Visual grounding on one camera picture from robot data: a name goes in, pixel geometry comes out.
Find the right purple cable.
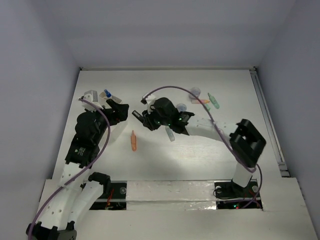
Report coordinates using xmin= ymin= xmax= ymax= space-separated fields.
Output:
xmin=141 ymin=86 xmax=263 ymax=210

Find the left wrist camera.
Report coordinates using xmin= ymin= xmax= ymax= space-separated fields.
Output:
xmin=78 ymin=90 xmax=100 ymax=111

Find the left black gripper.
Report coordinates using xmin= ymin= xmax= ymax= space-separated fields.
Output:
xmin=86 ymin=99 xmax=128 ymax=144

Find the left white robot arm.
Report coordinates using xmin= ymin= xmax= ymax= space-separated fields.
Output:
xmin=26 ymin=97 xmax=129 ymax=240

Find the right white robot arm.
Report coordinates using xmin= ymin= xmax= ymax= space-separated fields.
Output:
xmin=138 ymin=95 xmax=266 ymax=196

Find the light green highlighter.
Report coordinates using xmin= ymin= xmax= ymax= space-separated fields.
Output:
xmin=165 ymin=126 xmax=175 ymax=142

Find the paperclip jar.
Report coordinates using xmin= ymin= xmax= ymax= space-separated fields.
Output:
xmin=176 ymin=103 xmax=187 ymax=112
xmin=189 ymin=87 xmax=201 ymax=98

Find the green marker cap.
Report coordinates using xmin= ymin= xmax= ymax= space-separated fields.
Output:
xmin=205 ymin=103 xmax=211 ymax=111

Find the purple black highlighter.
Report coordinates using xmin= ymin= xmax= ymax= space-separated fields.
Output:
xmin=132 ymin=110 xmax=144 ymax=124

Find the dark green marker pen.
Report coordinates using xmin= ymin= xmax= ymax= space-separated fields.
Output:
xmin=207 ymin=92 xmax=220 ymax=109

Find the clear blue spray bottle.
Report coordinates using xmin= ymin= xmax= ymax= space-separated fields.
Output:
xmin=104 ymin=89 xmax=112 ymax=98

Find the orange highlighter pen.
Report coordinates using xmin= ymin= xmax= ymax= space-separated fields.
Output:
xmin=130 ymin=130 xmax=137 ymax=152

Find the white perforated organizer box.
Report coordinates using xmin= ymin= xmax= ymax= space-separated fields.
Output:
xmin=98 ymin=91 xmax=128 ymax=145

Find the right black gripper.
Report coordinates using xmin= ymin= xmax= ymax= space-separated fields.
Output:
xmin=142 ymin=104 xmax=171 ymax=131

